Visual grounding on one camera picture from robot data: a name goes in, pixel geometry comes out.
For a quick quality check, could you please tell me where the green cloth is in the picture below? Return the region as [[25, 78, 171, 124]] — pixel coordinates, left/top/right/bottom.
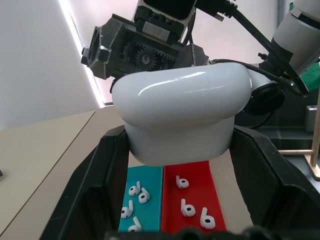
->
[[299, 59, 320, 94]]

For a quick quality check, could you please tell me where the red plastic tray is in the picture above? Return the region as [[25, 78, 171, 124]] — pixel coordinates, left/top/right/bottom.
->
[[160, 160, 228, 235]]

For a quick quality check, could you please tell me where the white earbud charging case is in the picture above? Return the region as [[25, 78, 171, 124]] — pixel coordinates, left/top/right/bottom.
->
[[111, 62, 253, 167]]

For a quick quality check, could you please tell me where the teal plastic tray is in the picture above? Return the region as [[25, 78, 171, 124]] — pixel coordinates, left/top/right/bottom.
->
[[117, 164, 165, 233]]

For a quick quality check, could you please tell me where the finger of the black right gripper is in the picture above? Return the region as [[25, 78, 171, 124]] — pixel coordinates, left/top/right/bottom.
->
[[80, 21, 112, 81], [184, 44, 210, 67]]

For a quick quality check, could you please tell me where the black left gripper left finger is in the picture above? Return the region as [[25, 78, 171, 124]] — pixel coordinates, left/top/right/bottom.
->
[[39, 124, 131, 240]]

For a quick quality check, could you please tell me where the light wooden frame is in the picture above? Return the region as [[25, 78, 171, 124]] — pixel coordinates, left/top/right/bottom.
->
[[277, 129, 320, 181]]

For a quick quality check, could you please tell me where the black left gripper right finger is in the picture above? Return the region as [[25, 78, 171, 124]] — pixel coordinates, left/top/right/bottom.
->
[[229, 124, 320, 240]]

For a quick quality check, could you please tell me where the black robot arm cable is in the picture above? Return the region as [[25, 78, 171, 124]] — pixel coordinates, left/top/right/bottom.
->
[[194, 0, 310, 130]]

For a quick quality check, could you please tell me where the white earbud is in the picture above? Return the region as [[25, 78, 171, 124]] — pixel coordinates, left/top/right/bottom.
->
[[180, 198, 197, 218], [175, 175, 190, 190], [120, 199, 134, 220], [127, 216, 143, 233], [137, 187, 152, 205], [199, 207, 217, 231], [128, 181, 142, 197]]

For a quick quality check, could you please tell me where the grey box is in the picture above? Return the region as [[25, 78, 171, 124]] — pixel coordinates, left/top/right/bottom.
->
[[305, 105, 319, 133]]

